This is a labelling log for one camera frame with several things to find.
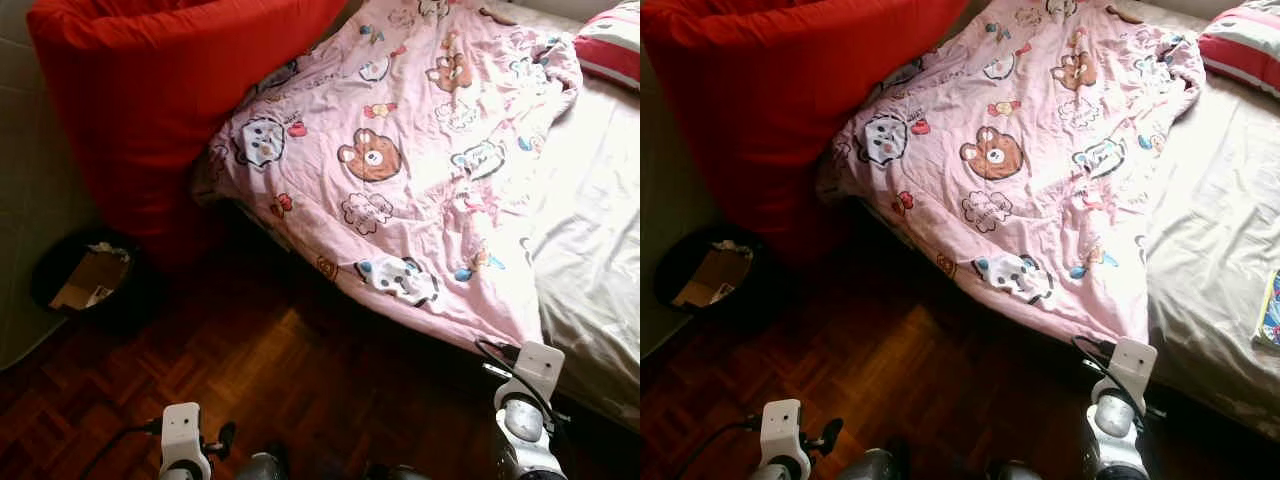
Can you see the pink cartoon print blanket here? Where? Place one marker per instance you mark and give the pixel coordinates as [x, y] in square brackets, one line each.
[1040, 180]
[420, 180]

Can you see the silver robot right leg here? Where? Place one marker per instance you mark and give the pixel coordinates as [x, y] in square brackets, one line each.
[400, 472]
[1012, 471]

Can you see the black round waste bin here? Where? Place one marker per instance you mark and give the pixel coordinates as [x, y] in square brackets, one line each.
[665, 268]
[42, 270]

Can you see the white paper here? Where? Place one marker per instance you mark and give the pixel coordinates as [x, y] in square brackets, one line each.
[735, 248]
[108, 250]

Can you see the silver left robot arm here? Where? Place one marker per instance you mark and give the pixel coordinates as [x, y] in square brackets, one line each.
[185, 472]
[785, 470]

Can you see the red cushion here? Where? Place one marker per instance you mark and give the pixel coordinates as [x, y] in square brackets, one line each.
[150, 100]
[780, 100]

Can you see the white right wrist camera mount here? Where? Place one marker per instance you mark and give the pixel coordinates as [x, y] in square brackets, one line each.
[1135, 360]
[542, 365]

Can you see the brown cardboard box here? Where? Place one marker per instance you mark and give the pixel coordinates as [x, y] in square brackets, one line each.
[85, 280]
[710, 275]

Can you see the beige floral bed sheet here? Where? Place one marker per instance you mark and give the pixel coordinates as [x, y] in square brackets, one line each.
[600, 200]
[1220, 200]

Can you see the red blue striped pillow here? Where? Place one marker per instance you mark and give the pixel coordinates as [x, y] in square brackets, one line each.
[1245, 45]
[615, 50]

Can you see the colourful comic book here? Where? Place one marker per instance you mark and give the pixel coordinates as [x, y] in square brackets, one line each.
[1270, 310]

